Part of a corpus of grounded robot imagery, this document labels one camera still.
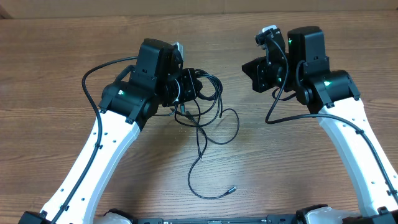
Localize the black cable bundle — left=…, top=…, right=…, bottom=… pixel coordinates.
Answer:
left=169, top=68, right=240, bottom=200

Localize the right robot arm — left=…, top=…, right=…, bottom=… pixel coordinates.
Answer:
left=242, top=25, right=397, bottom=223

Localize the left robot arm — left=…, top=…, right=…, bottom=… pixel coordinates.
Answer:
left=19, top=39, right=201, bottom=223

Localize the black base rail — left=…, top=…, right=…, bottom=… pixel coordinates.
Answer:
left=102, top=203, right=398, bottom=224

